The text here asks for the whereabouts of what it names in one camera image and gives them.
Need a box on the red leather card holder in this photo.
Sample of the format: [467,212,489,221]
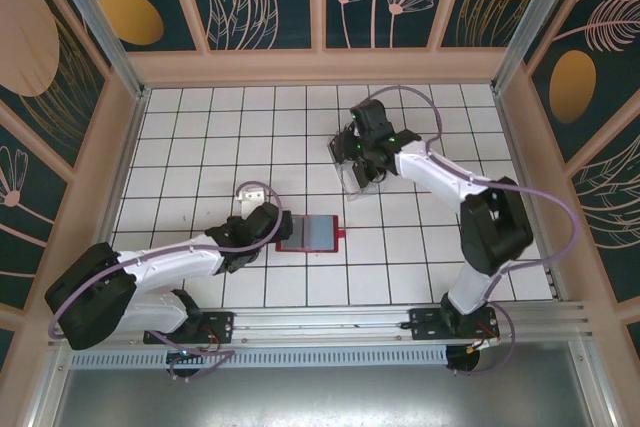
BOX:
[274,214,347,255]

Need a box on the clear acrylic card stand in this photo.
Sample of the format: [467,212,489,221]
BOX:
[326,119,384,202]

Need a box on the grey metal panel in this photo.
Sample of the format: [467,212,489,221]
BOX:
[27,341,619,427]

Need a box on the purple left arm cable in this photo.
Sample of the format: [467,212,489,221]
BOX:
[47,180,285,383]

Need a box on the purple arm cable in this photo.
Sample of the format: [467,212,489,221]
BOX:
[364,85,580,378]
[47,180,285,383]

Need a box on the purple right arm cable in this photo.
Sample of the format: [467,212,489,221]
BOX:
[364,85,580,378]

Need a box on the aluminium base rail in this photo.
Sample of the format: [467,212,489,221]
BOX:
[49,300,594,348]

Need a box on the slotted grey cable duct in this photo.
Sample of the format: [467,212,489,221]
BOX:
[69,346,449,369]

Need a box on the aluminium table side rail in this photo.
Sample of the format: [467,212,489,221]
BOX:
[74,89,152,311]
[492,89,569,303]

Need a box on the aluminium corner post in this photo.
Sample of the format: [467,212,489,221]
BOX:
[42,0,151,101]
[491,0,587,94]

